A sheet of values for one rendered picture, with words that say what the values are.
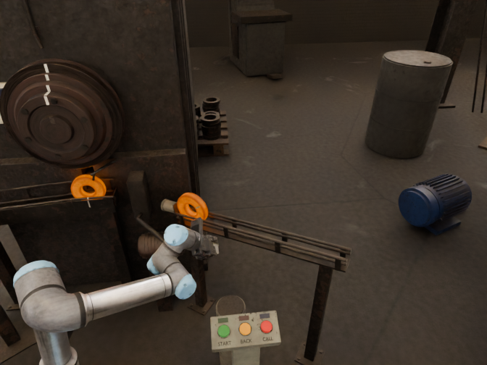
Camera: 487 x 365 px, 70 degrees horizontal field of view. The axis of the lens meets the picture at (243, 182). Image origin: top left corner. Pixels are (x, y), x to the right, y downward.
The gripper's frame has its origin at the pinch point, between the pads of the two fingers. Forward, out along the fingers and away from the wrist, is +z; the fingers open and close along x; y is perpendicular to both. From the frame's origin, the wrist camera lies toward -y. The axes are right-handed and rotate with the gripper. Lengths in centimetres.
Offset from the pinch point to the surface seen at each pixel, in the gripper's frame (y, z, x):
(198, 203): -18.4, -5.9, -1.4
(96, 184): -42, -18, -47
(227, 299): 23.9, -0.5, 0.9
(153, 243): -11.6, 3.6, -33.4
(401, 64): -140, 140, 141
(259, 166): -104, 149, -5
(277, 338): 42.5, -10.5, 20.4
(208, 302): 15, 53, -34
